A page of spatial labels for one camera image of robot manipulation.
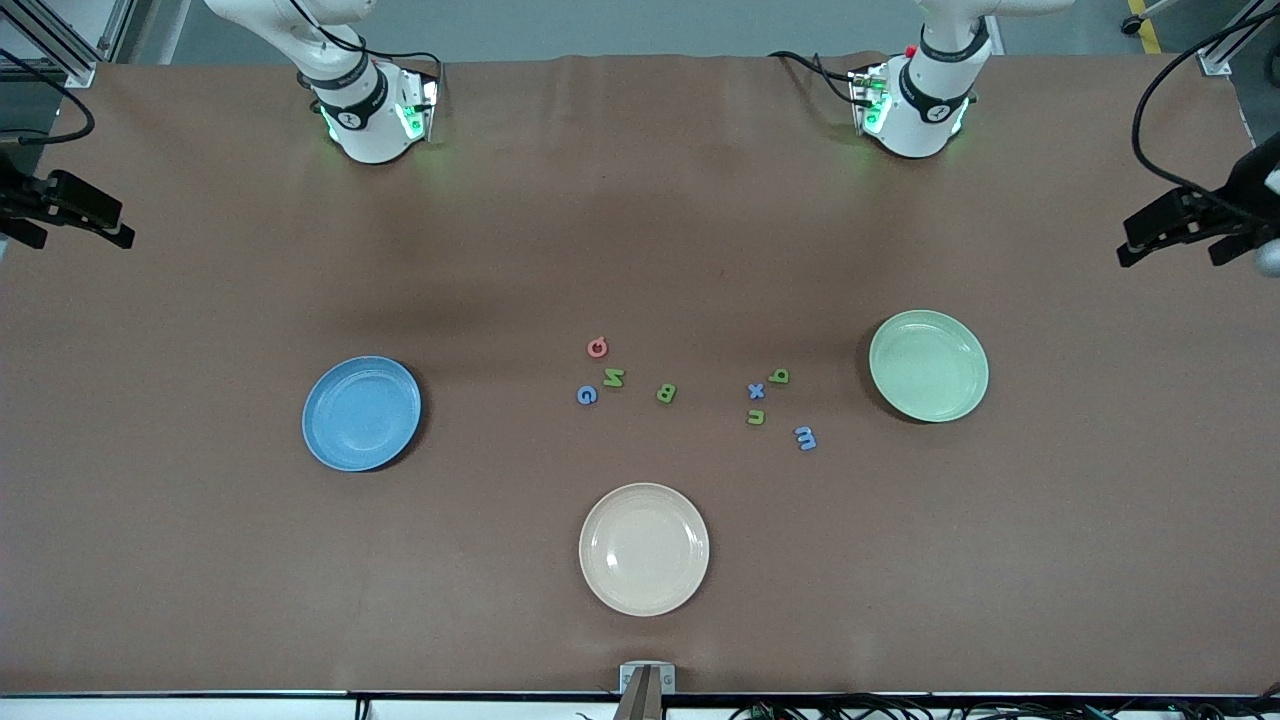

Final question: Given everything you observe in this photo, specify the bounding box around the green plate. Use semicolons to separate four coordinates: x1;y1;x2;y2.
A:
868;309;990;424

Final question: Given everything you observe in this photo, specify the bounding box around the blue plate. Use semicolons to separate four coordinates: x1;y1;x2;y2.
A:
302;356;423;473

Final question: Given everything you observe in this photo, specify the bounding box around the beige plate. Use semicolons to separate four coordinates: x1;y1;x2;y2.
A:
578;483;711;618

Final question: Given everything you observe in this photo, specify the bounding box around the brown table cover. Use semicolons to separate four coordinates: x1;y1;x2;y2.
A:
0;52;1280;696

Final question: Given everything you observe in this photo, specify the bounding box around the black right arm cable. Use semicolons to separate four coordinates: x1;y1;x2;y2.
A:
0;48;97;148

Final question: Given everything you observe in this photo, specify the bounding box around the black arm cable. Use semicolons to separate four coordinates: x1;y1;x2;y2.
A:
1132;8;1280;206
0;48;97;148

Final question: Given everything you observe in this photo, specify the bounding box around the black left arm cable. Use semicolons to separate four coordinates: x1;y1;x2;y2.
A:
1132;8;1280;206

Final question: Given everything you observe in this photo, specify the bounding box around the aluminium frame post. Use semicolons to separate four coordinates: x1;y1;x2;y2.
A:
0;0;136;89
1195;0;1280;77

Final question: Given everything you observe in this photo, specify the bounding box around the silver base connector bracket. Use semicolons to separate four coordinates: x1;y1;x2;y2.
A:
850;65;893;136
395;70;441;143

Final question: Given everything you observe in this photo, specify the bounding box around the black base cable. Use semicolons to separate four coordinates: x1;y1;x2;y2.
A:
290;0;444;86
768;50;863;109

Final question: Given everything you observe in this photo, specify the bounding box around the white table edge rail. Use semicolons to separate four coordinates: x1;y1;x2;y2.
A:
0;692;1280;720

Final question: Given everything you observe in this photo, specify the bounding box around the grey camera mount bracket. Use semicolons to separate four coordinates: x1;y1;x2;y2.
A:
619;662;677;720

